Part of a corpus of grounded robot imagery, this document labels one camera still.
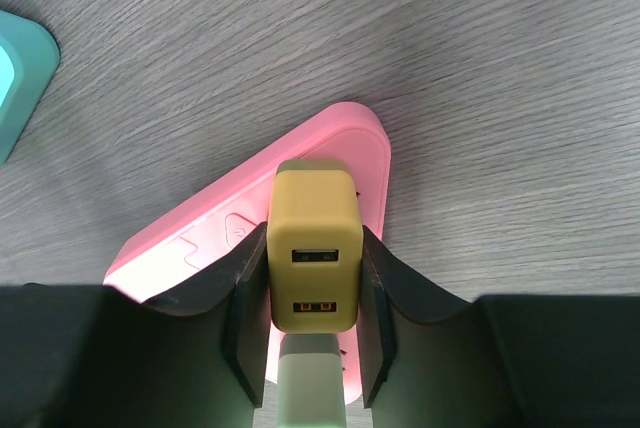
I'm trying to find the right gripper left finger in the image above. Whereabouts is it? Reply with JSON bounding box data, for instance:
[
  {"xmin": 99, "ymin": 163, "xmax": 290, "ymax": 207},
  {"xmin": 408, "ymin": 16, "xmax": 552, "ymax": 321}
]
[{"xmin": 1, "ymin": 225, "xmax": 270, "ymax": 427}]

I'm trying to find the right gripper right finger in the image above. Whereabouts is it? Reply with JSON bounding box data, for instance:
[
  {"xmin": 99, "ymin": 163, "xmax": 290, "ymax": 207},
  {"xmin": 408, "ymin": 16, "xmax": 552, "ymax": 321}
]
[{"xmin": 357, "ymin": 232, "xmax": 639, "ymax": 427}]

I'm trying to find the teal triangular power socket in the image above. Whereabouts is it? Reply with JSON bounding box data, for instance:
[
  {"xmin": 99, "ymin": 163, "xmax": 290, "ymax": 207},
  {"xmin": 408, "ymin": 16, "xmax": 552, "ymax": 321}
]
[{"xmin": 1, "ymin": 11, "xmax": 61, "ymax": 164}]

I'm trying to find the pink triangular power socket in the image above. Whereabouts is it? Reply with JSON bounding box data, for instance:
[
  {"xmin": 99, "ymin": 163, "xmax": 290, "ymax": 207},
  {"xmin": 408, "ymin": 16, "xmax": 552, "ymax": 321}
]
[{"xmin": 104, "ymin": 102, "xmax": 391, "ymax": 402}]

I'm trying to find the green usb charger plug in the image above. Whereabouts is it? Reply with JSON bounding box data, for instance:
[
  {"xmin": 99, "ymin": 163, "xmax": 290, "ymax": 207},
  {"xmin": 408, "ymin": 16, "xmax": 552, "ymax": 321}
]
[{"xmin": 276, "ymin": 334, "xmax": 347, "ymax": 428}]

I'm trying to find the yellow usb charger plug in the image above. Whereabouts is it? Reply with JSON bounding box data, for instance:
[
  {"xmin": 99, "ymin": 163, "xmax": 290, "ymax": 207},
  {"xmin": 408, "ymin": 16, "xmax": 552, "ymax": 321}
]
[{"xmin": 266, "ymin": 160, "xmax": 364, "ymax": 334}]

